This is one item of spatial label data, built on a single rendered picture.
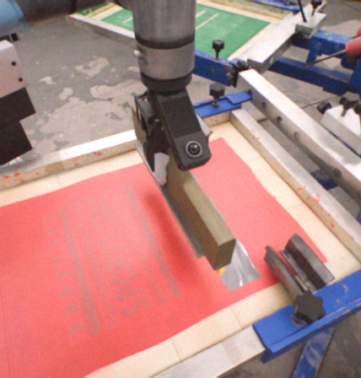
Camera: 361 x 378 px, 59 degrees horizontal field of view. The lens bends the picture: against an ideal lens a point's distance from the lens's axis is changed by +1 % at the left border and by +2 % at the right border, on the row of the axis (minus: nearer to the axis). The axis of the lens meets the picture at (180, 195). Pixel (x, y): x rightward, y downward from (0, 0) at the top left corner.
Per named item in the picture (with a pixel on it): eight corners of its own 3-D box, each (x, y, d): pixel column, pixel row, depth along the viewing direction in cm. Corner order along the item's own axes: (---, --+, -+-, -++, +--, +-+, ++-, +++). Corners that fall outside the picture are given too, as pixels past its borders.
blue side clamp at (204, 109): (142, 152, 83) (139, 131, 78) (136, 141, 86) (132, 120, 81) (239, 122, 92) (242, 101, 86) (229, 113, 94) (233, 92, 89)
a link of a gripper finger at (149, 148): (166, 162, 55) (172, 120, 48) (170, 169, 54) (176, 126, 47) (141, 168, 53) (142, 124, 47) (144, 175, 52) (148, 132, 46)
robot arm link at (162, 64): (206, 41, 38) (142, 56, 36) (203, 77, 42) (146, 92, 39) (180, 18, 42) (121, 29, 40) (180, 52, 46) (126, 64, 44)
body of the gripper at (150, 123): (176, 115, 56) (176, 46, 46) (198, 144, 51) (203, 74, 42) (136, 126, 54) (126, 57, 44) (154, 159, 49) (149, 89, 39)
